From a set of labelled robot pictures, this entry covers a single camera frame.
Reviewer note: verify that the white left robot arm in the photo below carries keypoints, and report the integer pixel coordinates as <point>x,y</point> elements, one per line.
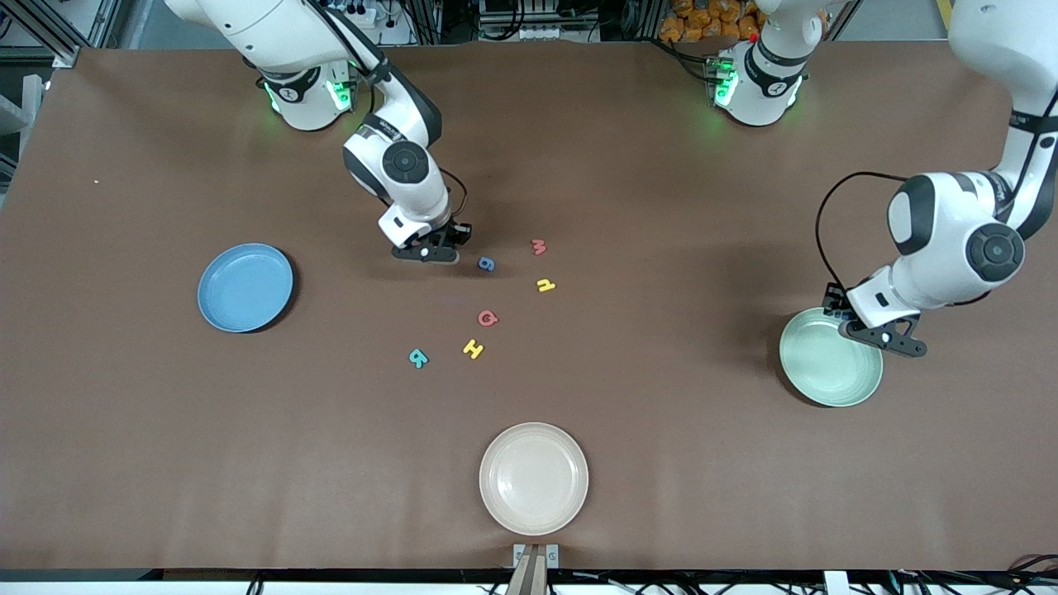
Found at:
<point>942,223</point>

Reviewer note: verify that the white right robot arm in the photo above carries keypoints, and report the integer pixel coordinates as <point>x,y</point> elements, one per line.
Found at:
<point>273,33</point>

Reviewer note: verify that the orange snack bag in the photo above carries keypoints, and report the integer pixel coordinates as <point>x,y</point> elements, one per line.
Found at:
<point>702,21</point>

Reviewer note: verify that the yellow lowercase letter h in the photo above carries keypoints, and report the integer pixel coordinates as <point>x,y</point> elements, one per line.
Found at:
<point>544,286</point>

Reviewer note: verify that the metal equipment rack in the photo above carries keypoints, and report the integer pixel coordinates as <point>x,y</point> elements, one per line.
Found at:
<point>537,21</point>

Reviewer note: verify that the blue plate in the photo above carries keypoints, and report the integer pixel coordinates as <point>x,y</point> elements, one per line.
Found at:
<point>245,287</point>

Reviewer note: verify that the red uppercase letter Q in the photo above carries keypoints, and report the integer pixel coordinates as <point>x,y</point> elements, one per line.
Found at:
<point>482,321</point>

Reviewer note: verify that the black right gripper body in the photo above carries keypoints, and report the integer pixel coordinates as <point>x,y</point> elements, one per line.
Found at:
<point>457,231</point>

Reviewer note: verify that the yellow uppercase letter H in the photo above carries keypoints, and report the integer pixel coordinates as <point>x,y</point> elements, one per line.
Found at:
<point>473,349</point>

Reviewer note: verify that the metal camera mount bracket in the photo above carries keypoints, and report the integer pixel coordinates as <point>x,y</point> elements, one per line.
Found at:
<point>536,570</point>

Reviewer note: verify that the aluminium frame profile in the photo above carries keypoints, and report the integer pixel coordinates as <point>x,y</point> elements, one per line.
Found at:
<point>62,54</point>

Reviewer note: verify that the teal uppercase letter R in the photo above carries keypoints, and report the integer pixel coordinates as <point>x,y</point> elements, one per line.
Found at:
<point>416,355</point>

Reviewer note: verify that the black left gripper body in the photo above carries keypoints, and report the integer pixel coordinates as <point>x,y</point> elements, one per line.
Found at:
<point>834,299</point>

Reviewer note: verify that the beige plate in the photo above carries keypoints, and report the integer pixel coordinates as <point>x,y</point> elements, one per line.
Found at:
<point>534,478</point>

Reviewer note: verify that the brown table cover sheet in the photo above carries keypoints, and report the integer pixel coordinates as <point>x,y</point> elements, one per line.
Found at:
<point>661,207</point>

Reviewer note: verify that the white power strip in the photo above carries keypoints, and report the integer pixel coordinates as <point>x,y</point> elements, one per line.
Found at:
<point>364,12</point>

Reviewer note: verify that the green plate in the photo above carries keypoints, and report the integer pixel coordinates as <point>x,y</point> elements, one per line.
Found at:
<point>826,376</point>

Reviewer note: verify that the blue lowercase letter g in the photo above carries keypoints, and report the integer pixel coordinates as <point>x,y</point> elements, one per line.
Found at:
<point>482,264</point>

